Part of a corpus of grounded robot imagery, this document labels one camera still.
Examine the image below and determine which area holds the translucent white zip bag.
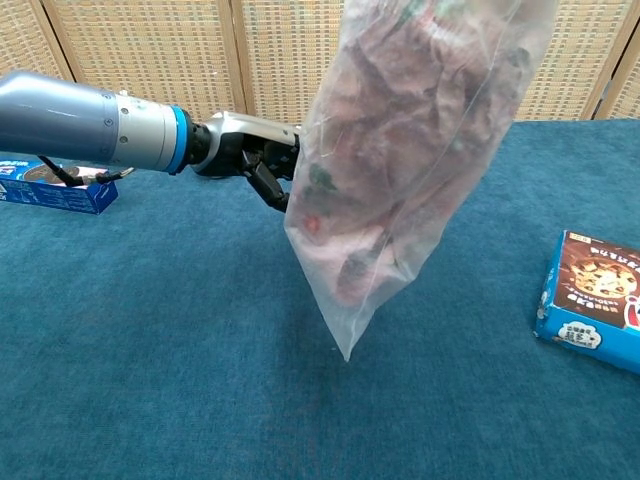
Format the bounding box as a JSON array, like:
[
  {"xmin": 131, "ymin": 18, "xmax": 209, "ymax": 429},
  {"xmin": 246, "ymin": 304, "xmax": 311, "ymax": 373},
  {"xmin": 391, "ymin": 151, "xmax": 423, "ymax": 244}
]
[{"xmin": 283, "ymin": 0, "xmax": 559, "ymax": 364}]

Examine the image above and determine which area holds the blue sandwich cookie box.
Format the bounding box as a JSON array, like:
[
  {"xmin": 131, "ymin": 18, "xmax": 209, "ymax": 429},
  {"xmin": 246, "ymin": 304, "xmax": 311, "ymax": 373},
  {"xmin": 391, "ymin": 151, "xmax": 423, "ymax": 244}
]
[{"xmin": 0, "ymin": 158, "xmax": 120, "ymax": 216}]

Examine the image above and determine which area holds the blue table cloth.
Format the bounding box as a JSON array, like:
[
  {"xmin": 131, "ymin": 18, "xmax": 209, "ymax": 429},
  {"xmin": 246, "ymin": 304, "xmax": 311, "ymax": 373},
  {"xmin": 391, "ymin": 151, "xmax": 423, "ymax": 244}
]
[{"xmin": 0, "ymin": 118, "xmax": 640, "ymax": 480}]

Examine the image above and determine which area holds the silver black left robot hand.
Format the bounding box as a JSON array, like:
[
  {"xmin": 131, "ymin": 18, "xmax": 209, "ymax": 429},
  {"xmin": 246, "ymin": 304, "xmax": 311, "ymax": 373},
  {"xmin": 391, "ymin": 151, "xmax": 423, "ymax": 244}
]
[{"xmin": 192, "ymin": 110, "xmax": 304, "ymax": 215}]

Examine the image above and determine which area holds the wicker wooden folding screen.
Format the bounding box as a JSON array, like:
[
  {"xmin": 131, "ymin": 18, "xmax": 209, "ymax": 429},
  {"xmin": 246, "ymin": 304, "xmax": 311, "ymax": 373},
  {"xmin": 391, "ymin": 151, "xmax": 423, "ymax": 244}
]
[{"xmin": 0, "ymin": 0, "xmax": 640, "ymax": 126}]

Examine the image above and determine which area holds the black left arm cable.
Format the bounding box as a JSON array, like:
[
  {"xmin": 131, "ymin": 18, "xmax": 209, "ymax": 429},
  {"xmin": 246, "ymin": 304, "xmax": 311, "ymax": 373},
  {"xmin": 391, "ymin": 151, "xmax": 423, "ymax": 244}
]
[{"xmin": 37, "ymin": 154, "xmax": 136, "ymax": 189}]

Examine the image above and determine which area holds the blue chocolate chip cookie box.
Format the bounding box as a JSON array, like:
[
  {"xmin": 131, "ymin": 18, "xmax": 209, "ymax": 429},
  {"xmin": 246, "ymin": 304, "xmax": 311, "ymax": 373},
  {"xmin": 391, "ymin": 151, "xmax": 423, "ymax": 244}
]
[{"xmin": 533, "ymin": 229, "xmax": 640, "ymax": 375}]

